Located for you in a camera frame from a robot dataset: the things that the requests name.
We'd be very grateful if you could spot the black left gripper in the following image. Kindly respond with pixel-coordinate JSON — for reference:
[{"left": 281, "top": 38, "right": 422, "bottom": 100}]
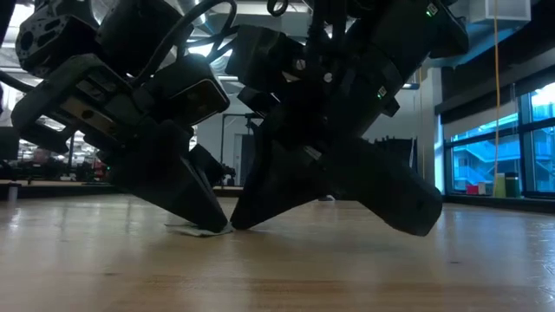
[{"left": 10, "top": 53, "right": 230, "bottom": 233}]

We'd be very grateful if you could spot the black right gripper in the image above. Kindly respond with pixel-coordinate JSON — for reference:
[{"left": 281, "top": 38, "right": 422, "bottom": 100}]
[{"left": 228, "top": 81, "right": 444, "bottom": 237}]

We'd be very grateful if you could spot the green white sweetener packet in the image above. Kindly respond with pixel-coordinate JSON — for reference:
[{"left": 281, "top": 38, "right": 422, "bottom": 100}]
[{"left": 164, "top": 221, "right": 235, "bottom": 238}]

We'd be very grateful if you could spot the black tripod stand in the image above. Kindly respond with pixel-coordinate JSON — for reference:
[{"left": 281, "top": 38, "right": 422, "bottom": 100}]
[{"left": 219, "top": 111, "right": 264, "bottom": 188}]

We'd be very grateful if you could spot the yellow-green bottle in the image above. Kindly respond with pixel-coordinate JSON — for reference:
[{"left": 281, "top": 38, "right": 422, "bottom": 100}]
[{"left": 493, "top": 172, "right": 507, "bottom": 198}]

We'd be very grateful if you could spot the dark green bottle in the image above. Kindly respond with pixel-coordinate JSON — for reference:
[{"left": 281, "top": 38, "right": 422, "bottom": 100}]
[{"left": 505, "top": 172, "right": 521, "bottom": 198}]

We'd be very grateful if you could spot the white ceiling box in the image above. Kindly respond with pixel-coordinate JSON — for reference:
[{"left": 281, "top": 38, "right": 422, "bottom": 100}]
[{"left": 470, "top": 0, "right": 532, "bottom": 25}]

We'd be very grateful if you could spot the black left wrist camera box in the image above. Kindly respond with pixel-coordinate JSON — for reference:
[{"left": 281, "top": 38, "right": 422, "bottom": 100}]
[{"left": 145, "top": 54, "right": 232, "bottom": 130}]

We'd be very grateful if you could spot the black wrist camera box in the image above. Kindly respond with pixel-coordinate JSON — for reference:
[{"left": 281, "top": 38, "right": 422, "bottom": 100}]
[
  {"left": 145, "top": 54, "right": 232, "bottom": 130},
  {"left": 225, "top": 23, "right": 307, "bottom": 117}
]

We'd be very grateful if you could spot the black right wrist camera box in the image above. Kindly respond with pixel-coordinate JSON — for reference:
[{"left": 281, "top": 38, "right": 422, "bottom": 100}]
[{"left": 225, "top": 23, "right": 307, "bottom": 117}]

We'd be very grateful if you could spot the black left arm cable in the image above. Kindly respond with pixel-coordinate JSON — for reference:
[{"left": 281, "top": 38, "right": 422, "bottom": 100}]
[{"left": 132, "top": 0, "right": 242, "bottom": 88}]

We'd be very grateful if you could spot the black window frame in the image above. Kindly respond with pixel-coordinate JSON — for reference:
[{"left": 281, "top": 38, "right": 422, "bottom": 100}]
[{"left": 435, "top": 77, "right": 555, "bottom": 200}]

